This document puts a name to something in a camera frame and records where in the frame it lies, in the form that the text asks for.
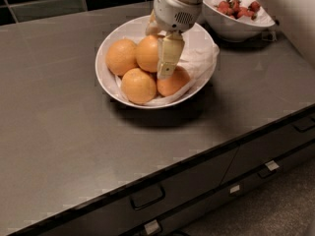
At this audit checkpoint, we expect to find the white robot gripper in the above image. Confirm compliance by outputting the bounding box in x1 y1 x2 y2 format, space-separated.
146 0 203 80

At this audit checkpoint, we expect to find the orange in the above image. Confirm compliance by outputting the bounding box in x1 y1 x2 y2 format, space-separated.
105 38 138 76
136 35 161 73
157 66 190 96
121 68 157 104

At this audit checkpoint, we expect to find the white bowl with oranges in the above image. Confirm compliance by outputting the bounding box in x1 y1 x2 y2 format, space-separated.
95 16 215 100

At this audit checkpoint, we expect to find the white paper napkin in bowl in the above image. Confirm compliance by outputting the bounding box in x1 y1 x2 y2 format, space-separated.
113 43 220 109

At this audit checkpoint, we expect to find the white bowl with strawberries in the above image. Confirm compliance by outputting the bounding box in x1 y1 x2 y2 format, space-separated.
202 5 273 42

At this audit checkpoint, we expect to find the red strawberries pile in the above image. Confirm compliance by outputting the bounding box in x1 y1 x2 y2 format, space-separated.
215 0 261 21

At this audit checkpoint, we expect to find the dark right drawer front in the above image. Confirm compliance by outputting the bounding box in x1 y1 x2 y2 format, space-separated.
223 113 315 183

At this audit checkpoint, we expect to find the dark drawer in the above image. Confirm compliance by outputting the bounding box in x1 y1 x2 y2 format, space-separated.
223 113 315 183
40 147 237 236

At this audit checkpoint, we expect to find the white label tag middle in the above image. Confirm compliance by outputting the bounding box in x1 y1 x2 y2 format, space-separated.
229 185 241 194

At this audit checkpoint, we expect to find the white label tag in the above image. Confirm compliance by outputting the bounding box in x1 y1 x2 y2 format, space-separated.
144 220 160 236
265 160 280 172
229 185 241 194

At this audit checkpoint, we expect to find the white label tag right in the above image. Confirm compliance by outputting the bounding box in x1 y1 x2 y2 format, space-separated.
265 160 280 172

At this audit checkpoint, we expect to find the dark left drawer front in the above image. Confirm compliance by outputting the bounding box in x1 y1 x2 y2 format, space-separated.
40 147 237 236

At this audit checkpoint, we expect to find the white label tag left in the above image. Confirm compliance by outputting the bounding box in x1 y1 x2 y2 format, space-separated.
144 220 160 236

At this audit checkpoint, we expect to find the black left drawer handle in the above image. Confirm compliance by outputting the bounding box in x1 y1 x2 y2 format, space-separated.
130 185 165 210

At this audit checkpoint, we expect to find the black drawer handle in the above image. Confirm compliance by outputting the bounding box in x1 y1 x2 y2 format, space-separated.
292 116 315 133
130 185 165 210

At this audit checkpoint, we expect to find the black right drawer handle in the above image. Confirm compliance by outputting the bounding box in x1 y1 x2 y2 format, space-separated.
292 116 315 133

